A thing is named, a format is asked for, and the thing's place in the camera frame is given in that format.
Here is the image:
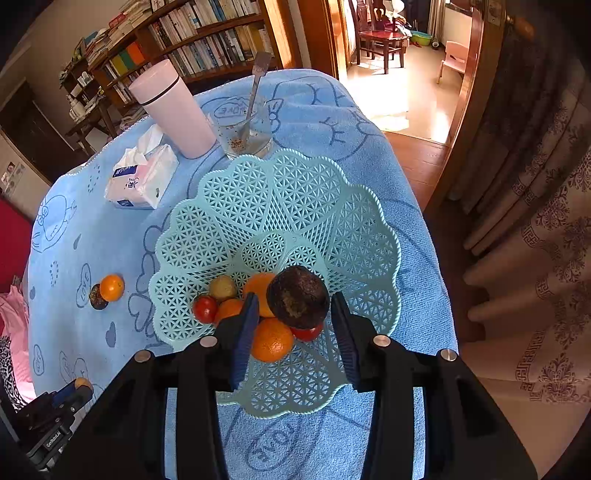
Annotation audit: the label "dark wooden side table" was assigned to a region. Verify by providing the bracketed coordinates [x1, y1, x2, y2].
[65, 99, 122, 153]

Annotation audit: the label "red furniture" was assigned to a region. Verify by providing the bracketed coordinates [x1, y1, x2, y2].
[0, 196, 34, 294]

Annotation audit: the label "leopard print cloth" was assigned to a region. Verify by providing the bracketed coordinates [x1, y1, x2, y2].
[0, 335, 28, 411]

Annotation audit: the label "small orange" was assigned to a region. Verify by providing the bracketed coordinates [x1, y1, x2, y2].
[213, 298, 245, 326]

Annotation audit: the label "rows of books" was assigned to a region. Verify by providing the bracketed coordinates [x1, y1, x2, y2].
[85, 0, 275, 104]

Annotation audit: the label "red wooden table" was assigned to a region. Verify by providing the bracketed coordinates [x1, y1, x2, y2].
[360, 28, 409, 75]

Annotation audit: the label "wooden chair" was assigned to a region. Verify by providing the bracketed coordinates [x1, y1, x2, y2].
[348, 0, 402, 65]

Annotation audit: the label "white tissue pack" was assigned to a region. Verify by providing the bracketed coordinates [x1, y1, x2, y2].
[104, 124, 180, 210]

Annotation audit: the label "brown wooden door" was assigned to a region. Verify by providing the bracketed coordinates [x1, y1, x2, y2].
[422, 0, 513, 213]

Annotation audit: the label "small red tomato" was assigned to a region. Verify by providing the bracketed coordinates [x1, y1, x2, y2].
[192, 295, 219, 325]

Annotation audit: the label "medium orange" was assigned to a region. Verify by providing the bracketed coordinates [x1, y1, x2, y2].
[99, 274, 125, 302]

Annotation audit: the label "wooden bookshelf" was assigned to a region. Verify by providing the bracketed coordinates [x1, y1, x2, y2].
[58, 0, 298, 112]

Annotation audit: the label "blue printed towel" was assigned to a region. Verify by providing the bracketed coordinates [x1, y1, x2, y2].
[25, 68, 460, 480]

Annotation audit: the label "pink cup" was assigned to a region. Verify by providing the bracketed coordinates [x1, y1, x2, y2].
[128, 59, 218, 159]

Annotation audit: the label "white fridge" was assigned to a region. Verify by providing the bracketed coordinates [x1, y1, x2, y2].
[0, 129, 51, 200]

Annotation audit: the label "door handle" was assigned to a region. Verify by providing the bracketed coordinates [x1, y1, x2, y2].
[489, 0, 536, 42]

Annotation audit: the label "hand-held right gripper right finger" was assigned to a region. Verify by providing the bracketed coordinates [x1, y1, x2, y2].
[330, 291, 539, 480]

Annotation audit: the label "oval orange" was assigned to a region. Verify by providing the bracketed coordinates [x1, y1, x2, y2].
[242, 272, 280, 318]

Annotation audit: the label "pink cloth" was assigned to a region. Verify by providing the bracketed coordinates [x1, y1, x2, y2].
[0, 284, 38, 402]

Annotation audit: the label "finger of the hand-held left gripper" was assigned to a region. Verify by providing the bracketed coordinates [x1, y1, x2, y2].
[50, 383, 80, 409]
[68, 393, 96, 415]

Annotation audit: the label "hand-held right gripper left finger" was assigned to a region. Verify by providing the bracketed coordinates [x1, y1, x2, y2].
[51, 292, 260, 480]

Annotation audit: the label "light blue plastic basket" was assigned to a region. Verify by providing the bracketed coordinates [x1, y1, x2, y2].
[148, 148, 402, 420]

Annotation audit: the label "large red tomato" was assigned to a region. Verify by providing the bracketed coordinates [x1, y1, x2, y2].
[290, 323, 325, 343]

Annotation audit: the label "pink child chair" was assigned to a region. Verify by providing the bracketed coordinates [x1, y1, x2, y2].
[436, 41, 469, 84]

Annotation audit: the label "large round orange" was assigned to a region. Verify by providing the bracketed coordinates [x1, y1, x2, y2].
[250, 318, 296, 363]

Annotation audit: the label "clear drinking glass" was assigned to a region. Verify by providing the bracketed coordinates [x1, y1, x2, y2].
[210, 99, 278, 161]

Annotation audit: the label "patterned curtain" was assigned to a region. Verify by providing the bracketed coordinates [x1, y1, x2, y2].
[448, 28, 591, 480]

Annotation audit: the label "large dark brown fruit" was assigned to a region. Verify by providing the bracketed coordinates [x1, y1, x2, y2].
[266, 265, 331, 330]

